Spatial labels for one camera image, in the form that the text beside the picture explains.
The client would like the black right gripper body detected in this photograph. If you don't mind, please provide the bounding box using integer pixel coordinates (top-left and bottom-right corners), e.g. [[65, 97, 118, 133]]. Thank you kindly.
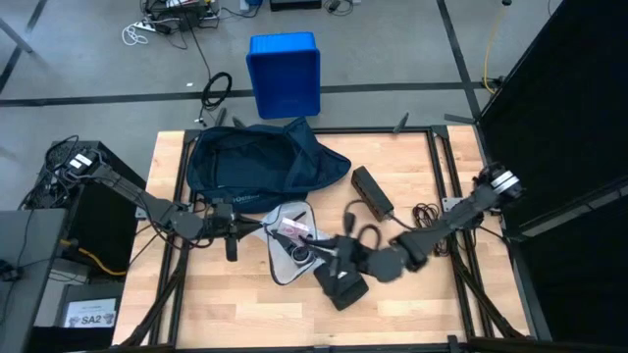
[[326, 212, 374, 279]]

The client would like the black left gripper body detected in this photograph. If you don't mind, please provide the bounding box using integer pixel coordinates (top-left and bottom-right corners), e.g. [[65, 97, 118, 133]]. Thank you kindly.
[[205, 197, 245, 263]]

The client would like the pinkish white card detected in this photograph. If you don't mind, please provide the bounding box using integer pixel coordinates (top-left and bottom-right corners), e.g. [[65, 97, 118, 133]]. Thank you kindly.
[[278, 218, 311, 241]]

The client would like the black box white stripe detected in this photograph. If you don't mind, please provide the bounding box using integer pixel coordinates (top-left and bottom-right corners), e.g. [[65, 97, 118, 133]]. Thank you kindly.
[[312, 264, 370, 312]]

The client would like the clear mesh zipper pouch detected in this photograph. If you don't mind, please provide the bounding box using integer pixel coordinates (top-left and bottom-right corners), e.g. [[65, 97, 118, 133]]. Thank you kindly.
[[262, 199, 328, 286]]

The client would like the navy blue backpack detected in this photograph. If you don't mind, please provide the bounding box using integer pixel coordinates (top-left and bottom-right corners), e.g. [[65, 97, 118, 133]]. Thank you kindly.
[[184, 116, 353, 215]]

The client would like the black network switch box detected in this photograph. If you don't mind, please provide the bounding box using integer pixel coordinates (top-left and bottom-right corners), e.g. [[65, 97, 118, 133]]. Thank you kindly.
[[350, 165, 396, 223]]

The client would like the black computer tower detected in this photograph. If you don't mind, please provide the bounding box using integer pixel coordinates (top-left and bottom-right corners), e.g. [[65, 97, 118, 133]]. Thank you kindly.
[[28, 140, 146, 276]]

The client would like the blue plastic bin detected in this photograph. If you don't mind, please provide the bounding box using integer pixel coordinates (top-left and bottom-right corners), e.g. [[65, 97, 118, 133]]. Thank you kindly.
[[244, 31, 323, 121]]

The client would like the white paper sign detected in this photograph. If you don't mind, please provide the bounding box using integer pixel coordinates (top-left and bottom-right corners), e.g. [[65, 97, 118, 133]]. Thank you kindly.
[[63, 297, 118, 328]]

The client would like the grey desk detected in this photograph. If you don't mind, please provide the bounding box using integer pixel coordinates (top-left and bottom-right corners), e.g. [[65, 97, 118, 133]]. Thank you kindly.
[[0, 208, 68, 353]]

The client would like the flat black device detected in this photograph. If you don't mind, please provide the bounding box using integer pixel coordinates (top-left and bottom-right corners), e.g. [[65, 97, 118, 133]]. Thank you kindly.
[[269, 0, 324, 12]]

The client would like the black curtain partition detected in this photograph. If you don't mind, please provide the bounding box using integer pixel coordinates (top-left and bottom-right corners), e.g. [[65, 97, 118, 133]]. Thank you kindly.
[[478, 0, 628, 353]]

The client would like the black cable bundle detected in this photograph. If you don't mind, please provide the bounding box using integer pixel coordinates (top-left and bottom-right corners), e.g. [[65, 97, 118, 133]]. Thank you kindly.
[[411, 201, 450, 259]]

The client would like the coiled black cable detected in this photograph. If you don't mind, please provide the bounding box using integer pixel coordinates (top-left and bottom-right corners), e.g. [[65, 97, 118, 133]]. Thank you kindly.
[[197, 72, 235, 125]]

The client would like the yellow cable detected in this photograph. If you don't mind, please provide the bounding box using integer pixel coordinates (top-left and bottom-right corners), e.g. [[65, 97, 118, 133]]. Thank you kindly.
[[58, 238, 128, 277], [483, 3, 507, 95]]

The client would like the black cable tangle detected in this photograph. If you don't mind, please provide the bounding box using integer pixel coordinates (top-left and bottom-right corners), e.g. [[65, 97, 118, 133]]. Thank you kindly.
[[19, 134, 82, 212]]

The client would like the white cable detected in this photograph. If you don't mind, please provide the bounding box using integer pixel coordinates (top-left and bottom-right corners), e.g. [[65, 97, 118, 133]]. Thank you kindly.
[[121, 22, 151, 48]]

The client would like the power strip with cables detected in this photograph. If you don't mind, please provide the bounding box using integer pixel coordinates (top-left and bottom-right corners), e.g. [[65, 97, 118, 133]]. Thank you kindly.
[[139, 0, 222, 36]]

